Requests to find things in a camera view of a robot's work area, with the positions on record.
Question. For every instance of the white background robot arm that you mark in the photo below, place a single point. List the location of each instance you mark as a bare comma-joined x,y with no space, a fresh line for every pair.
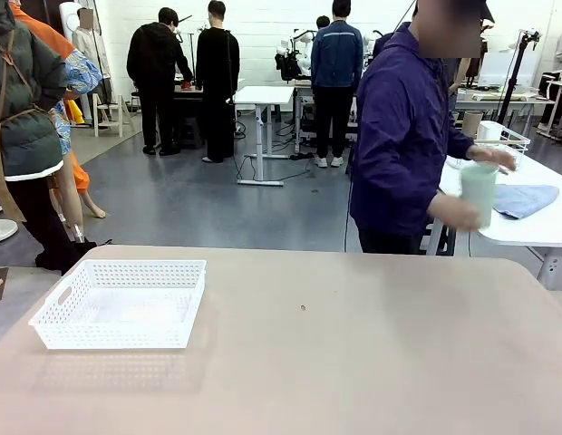
292,52

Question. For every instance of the person's right hand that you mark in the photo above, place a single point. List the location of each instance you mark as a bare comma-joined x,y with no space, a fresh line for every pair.
453,213

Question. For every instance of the brown background work table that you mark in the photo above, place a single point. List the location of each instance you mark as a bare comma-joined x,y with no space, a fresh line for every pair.
190,90

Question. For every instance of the white side table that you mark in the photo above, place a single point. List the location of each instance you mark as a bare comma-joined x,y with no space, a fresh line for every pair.
535,231

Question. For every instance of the person in blue jacket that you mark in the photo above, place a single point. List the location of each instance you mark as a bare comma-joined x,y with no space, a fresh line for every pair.
335,59

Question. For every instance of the person in black sweater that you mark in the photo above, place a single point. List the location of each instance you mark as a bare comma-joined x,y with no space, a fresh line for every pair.
217,68

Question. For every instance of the white tower fan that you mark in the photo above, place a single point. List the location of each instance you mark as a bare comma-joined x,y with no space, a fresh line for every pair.
68,18

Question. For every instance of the person's left hand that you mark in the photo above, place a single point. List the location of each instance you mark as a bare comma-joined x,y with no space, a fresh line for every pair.
489,155

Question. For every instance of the mannequin in orange garment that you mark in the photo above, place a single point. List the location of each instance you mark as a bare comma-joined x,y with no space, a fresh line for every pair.
77,72

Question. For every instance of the person's left forearm purple sleeve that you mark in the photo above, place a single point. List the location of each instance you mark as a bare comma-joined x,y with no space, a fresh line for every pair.
458,144

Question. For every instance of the white wooden step stool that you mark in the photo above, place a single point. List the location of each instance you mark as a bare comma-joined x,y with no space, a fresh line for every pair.
109,113

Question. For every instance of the person in purple jacket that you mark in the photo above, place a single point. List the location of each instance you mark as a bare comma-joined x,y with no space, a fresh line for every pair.
399,136

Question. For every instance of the black plastic stool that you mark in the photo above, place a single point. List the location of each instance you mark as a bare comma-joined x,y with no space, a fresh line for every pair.
191,131

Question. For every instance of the person in black hoodie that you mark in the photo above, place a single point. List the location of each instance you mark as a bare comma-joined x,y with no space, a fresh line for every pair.
154,59

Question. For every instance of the person in beige shirt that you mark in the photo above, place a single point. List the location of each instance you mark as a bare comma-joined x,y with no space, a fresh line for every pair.
91,50

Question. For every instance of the white perforated plastic basket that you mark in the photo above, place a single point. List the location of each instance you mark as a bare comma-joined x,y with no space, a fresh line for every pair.
113,337

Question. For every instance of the white standing desk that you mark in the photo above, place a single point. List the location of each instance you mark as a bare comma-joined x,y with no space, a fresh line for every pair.
263,95

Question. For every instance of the mint green plastic cup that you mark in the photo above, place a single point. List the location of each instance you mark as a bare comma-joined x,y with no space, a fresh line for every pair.
478,195

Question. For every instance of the white box container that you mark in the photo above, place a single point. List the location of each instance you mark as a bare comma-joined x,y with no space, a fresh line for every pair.
489,130

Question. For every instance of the person's right forearm purple sleeve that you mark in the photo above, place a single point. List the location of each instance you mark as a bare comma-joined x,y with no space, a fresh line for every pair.
425,199

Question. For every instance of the mannequin in green puffer vest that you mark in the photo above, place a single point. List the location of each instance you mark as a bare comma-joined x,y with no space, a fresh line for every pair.
22,122

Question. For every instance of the folded blue towel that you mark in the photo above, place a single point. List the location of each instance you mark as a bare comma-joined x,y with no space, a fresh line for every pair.
526,199

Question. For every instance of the black camera tripod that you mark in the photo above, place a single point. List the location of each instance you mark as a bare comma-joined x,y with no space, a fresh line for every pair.
516,72

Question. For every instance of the white round fan base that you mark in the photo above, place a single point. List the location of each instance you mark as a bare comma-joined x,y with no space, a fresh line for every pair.
2,230

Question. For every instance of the black floor power strip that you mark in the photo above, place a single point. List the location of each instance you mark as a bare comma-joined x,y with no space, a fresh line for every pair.
302,156

